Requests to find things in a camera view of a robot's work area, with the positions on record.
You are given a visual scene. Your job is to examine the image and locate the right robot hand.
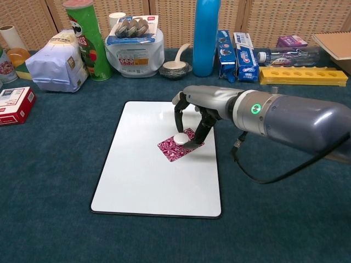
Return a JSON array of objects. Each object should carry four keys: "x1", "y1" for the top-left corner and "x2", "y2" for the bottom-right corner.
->
[{"x1": 172, "y1": 85, "x2": 244, "y2": 150}]

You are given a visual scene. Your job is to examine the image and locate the small white round disc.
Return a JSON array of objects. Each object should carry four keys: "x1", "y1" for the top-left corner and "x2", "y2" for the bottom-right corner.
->
[{"x1": 173, "y1": 133, "x2": 190, "y2": 146}]

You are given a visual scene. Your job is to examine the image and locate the pink patterned paper card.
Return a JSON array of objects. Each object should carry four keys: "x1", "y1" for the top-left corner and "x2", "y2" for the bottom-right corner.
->
[{"x1": 157, "y1": 127, "x2": 205, "y2": 163}]

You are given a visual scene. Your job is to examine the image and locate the white rectangular board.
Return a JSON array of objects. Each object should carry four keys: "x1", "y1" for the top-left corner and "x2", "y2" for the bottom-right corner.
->
[{"x1": 90, "y1": 101, "x2": 223, "y2": 219}]

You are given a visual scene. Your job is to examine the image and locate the dark patterned bowl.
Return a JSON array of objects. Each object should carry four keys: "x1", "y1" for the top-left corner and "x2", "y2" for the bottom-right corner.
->
[{"x1": 158, "y1": 62, "x2": 193, "y2": 81}]

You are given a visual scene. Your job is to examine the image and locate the blue Oreo box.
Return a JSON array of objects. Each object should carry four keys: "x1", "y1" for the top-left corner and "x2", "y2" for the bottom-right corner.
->
[{"x1": 217, "y1": 29, "x2": 237, "y2": 84}]

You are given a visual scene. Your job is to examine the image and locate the Crest toothpaste box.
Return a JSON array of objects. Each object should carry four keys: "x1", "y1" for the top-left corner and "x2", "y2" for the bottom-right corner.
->
[{"x1": 233, "y1": 32, "x2": 260, "y2": 83}]

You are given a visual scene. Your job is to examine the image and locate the blue bottle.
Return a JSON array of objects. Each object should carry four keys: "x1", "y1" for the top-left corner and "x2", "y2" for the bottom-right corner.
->
[{"x1": 192, "y1": 0, "x2": 222, "y2": 77}]

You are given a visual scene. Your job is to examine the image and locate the clear plastic container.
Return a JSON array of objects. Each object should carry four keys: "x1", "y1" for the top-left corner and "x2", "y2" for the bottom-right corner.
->
[{"x1": 105, "y1": 28, "x2": 165, "y2": 78}]

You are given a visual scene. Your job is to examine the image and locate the clear plastic water bottle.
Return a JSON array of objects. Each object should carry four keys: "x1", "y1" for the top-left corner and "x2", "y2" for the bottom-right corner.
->
[{"x1": 257, "y1": 46, "x2": 321, "y2": 67}]

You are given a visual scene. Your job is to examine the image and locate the yellow mold tray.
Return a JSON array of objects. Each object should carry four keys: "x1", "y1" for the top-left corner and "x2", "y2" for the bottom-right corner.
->
[{"x1": 259, "y1": 66, "x2": 349, "y2": 87}]

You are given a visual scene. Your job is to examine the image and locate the purple box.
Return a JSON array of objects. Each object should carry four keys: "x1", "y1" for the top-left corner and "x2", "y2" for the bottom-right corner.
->
[{"x1": 276, "y1": 35, "x2": 309, "y2": 49}]

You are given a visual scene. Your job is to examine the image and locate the woven rattan folding screen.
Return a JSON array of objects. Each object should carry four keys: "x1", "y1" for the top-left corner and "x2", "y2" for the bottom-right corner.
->
[{"x1": 0, "y1": 0, "x2": 351, "y2": 52}]

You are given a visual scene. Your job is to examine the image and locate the tape rolls blister pack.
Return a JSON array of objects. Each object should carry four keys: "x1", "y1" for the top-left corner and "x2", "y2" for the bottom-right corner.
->
[{"x1": 106, "y1": 14, "x2": 160, "y2": 46}]

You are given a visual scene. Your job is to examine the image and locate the white cylinder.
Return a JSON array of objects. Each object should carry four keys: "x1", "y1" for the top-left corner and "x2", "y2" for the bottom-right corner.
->
[{"x1": 109, "y1": 12, "x2": 127, "y2": 28}]

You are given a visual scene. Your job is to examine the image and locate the green Pringles can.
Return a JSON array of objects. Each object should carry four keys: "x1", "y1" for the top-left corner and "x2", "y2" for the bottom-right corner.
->
[{"x1": 63, "y1": 0, "x2": 114, "y2": 82}]

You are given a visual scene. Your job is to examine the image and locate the brown spiral notebook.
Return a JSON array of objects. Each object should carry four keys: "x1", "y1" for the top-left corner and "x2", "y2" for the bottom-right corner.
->
[{"x1": 311, "y1": 31, "x2": 351, "y2": 76}]

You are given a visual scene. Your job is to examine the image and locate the lavender paper bag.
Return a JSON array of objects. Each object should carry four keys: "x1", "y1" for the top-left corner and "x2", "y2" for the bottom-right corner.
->
[{"x1": 25, "y1": 28, "x2": 89, "y2": 93}]

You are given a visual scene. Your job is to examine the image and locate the yellow green sponge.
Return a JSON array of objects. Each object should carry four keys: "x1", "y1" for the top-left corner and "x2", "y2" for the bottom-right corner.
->
[{"x1": 15, "y1": 62, "x2": 33, "y2": 81}]

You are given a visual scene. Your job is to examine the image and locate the red and white box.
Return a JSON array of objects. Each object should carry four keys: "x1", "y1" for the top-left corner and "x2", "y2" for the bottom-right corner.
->
[{"x1": 0, "y1": 87, "x2": 37, "y2": 127}]

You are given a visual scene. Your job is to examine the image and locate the orange round object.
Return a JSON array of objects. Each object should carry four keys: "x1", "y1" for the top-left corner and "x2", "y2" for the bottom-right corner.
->
[{"x1": 7, "y1": 47, "x2": 31, "y2": 68}]

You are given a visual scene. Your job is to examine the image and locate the tin can with red print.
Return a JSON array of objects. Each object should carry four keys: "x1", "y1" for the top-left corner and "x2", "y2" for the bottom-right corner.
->
[{"x1": 0, "y1": 46, "x2": 19, "y2": 84}]

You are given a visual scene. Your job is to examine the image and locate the cream cardboard tube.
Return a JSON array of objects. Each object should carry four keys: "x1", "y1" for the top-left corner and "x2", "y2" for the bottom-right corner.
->
[{"x1": 0, "y1": 25, "x2": 28, "y2": 52}]

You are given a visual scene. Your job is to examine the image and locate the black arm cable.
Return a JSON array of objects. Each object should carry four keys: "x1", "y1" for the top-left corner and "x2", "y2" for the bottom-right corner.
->
[{"x1": 230, "y1": 131, "x2": 351, "y2": 184}]

